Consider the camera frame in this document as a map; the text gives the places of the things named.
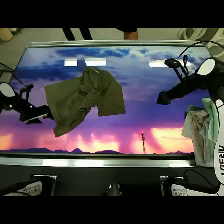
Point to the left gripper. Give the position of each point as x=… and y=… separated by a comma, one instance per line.
x=37, y=112

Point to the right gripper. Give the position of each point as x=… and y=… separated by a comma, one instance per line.
x=165, y=97

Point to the olive T-shirt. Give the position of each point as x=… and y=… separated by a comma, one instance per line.
x=83, y=100

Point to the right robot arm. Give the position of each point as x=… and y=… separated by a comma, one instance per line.
x=188, y=86

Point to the beige garment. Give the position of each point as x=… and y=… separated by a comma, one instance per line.
x=197, y=133

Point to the pale green garment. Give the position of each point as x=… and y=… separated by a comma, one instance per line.
x=213, y=116

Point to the person's legs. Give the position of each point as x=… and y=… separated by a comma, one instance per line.
x=70, y=33
x=130, y=34

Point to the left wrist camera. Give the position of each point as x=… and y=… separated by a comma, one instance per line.
x=26, y=90

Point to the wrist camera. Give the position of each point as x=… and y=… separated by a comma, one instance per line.
x=175, y=65
x=26, y=90

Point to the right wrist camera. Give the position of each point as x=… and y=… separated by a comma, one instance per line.
x=175, y=65

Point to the silver frame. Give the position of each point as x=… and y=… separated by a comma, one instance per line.
x=100, y=162

